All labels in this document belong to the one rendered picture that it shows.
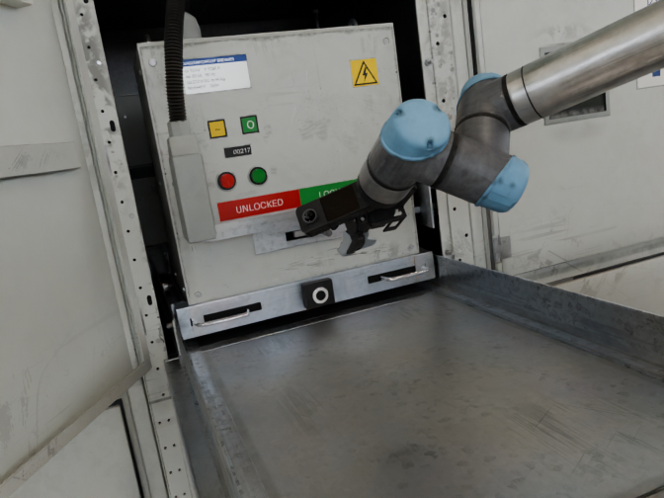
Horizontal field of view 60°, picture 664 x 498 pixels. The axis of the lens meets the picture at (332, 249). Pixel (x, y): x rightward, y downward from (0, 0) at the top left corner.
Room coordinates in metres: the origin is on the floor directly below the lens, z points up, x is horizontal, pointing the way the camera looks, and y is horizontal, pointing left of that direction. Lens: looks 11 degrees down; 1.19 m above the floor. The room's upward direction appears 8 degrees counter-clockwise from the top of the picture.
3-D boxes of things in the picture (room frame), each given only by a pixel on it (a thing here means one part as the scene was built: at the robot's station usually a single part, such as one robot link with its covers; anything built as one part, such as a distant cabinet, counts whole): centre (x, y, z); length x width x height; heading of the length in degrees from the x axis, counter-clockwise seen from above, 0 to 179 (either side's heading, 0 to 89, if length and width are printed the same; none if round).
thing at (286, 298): (1.12, 0.05, 0.89); 0.54 x 0.05 x 0.06; 109
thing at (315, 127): (1.11, 0.05, 1.15); 0.48 x 0.01 x 0.48; 109
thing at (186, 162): (0.97, 0.22, 1.14); 0.08 x 0.05 x 0.17; 19
